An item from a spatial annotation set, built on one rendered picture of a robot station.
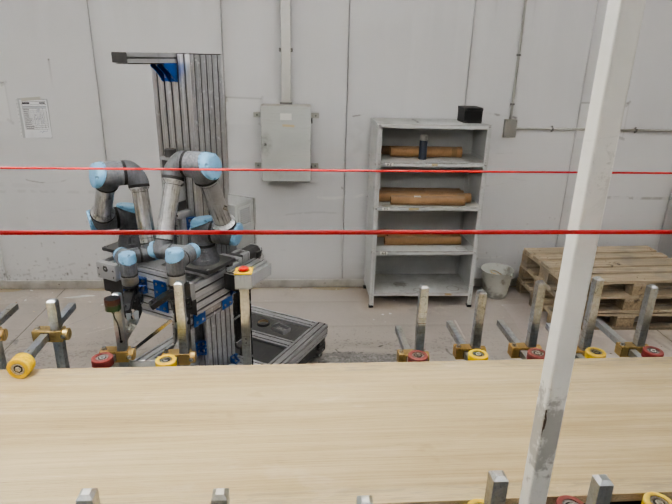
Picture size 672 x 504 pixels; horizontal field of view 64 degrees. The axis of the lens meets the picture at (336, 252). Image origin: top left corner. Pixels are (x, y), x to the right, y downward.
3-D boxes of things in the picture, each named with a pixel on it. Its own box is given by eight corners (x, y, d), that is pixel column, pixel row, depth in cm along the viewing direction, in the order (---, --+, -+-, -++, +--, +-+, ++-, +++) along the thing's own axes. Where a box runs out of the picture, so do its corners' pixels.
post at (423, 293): (411, 381, 243) (419, 283, 226) (418, 381, 243) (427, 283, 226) (412, 386, 239) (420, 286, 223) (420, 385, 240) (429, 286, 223)
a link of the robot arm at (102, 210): (119, 232, 290) (129, 176, 246) (89, 236, 282) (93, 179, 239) (113, 213, 294) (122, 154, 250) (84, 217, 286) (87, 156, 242)
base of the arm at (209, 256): (202, 253, 285) (201, 235, 282) (225, 258, 279) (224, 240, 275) (183, 262, 272) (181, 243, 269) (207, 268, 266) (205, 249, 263)
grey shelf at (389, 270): (362, 286, 507) (370, 117, 453) (457, 286, 513) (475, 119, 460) (368, 307, 465) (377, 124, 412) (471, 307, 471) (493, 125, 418)
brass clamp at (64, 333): (39, 336, 223) (37, 325, 222) (72, 335, 224) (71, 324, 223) (32, 343, 218) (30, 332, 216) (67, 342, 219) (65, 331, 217)
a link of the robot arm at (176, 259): (188, 246, 226) (177, 253, 218) (190, 271, 230) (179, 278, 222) (171, 244, 228) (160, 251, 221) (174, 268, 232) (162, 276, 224)
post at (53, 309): (66, 398, 233) (49, 297, 216) (75, 398, 233) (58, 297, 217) (63, 403, 230) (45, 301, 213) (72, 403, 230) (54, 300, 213)
